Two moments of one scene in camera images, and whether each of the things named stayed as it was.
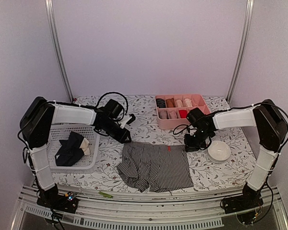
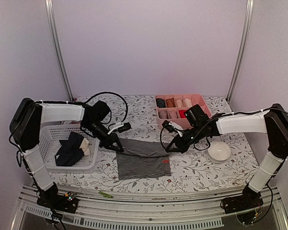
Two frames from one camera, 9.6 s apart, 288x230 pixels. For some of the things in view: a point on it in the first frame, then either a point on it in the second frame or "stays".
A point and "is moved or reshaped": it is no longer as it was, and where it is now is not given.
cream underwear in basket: [84, 146] stays
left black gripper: [120, 137] → [108, 142]
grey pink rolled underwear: [162, 114] stays
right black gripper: [190, 146] → [181, 146]
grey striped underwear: [160, 167] is moved or reshaped
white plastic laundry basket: [88, 163] stays
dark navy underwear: [69, 153] stays
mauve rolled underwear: [173, 114] stays
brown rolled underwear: [171, 103] stays
